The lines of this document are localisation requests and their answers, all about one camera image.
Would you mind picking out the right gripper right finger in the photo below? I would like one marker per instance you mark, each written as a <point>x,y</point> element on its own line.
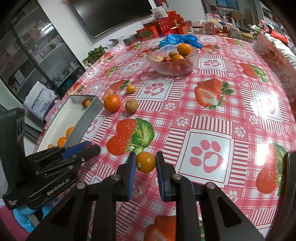
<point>203,211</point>

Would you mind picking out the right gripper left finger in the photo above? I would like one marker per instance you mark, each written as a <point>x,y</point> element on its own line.
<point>96,203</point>

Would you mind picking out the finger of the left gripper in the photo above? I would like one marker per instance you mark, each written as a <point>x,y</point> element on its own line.
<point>61,167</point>
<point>56,153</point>

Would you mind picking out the large orange mandarin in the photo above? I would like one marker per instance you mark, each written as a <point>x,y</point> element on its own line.
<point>112,103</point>

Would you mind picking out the yellow orange kumquat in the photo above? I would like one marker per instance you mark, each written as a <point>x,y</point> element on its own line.
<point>145,162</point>

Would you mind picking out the orange with stem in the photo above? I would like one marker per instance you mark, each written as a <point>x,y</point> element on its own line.
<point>69,131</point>

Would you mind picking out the grey white tray box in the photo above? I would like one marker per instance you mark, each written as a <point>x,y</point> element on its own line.
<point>70,114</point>

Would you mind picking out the yellow cherry tomato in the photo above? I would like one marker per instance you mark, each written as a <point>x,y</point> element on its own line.
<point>88,102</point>

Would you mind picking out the white printed bag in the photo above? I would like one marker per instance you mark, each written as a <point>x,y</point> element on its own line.
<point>39,99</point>

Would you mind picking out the brown fruit near bowl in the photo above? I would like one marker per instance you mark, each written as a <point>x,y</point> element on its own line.
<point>131,106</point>

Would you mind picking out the dark wooden chair back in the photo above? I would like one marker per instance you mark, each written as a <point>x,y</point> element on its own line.
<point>284,221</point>

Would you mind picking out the small yellow kumquat far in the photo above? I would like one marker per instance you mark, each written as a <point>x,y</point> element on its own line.
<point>130,89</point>

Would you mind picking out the green potted plant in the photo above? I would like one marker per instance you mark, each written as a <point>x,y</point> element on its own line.
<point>94,55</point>

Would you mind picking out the glass display cabinet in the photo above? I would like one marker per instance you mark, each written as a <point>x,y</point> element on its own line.
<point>33,51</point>

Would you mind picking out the strawberry pattern tablecloth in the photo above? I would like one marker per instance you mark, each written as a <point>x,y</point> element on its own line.
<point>230,121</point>

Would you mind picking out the glass fruit bowl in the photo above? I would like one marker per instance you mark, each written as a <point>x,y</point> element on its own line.
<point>174,60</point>

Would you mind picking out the blue plastic bag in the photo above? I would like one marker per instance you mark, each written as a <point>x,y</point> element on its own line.
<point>174,39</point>

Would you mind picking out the red gift boxes stack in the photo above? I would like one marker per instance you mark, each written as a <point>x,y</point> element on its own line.
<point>174,23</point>

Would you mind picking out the white sofa with clutter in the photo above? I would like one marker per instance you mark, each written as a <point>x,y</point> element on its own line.
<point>282,42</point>

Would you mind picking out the black wall television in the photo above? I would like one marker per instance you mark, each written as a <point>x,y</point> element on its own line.
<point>100,16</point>

